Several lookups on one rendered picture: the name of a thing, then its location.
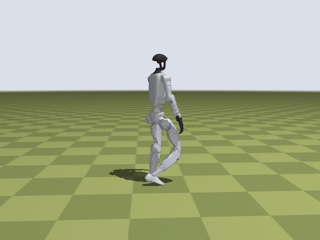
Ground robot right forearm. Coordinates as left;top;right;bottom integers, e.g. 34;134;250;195
169;94;181;119

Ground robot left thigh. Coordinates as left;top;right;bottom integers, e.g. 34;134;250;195
145;114;162;154

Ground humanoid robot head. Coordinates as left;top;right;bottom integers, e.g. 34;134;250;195
152;54;168;74

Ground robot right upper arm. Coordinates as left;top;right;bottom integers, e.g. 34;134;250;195
160;74;172;103

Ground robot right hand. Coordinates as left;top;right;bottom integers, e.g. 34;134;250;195
175;115;184;134

